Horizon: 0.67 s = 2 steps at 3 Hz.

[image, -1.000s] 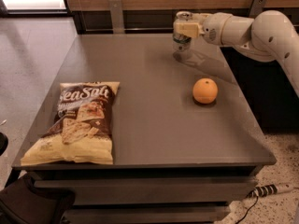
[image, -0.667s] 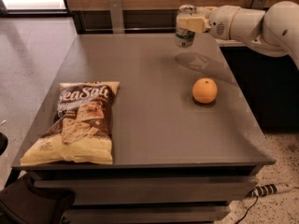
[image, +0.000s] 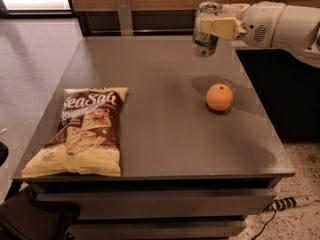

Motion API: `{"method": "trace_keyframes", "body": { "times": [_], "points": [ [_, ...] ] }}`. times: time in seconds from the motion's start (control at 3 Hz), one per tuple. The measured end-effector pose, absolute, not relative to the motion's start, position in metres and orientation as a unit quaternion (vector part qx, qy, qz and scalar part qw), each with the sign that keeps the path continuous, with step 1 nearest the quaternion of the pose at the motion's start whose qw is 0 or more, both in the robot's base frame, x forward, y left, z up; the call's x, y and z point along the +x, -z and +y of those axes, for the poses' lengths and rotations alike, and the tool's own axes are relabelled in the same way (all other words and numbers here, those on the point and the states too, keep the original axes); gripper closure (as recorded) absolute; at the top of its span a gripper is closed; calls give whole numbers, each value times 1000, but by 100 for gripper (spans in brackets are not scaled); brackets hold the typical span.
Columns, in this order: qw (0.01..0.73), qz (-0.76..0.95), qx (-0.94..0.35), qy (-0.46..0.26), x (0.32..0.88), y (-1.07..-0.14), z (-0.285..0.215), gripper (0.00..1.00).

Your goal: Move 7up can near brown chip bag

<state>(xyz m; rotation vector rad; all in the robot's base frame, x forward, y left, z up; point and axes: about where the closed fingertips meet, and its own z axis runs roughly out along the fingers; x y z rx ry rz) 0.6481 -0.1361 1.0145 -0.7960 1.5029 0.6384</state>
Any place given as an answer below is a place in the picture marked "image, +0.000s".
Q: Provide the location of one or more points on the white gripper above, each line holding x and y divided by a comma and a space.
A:
261, 24

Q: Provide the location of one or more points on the white power strip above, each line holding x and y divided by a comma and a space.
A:
289, 202

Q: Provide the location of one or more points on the brown sea salt chip bag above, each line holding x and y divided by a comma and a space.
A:
87, 142

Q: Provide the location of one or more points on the dark brown chair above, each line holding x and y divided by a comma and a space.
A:
22, 217

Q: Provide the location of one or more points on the orange fruit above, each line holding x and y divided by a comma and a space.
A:
219, 97

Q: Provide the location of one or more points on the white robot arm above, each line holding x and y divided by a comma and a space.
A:
298, 31

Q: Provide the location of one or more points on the left metal wall bracket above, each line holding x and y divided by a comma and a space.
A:
125, 17

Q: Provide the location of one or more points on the grey drawer cabinet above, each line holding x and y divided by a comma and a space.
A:
192, 209

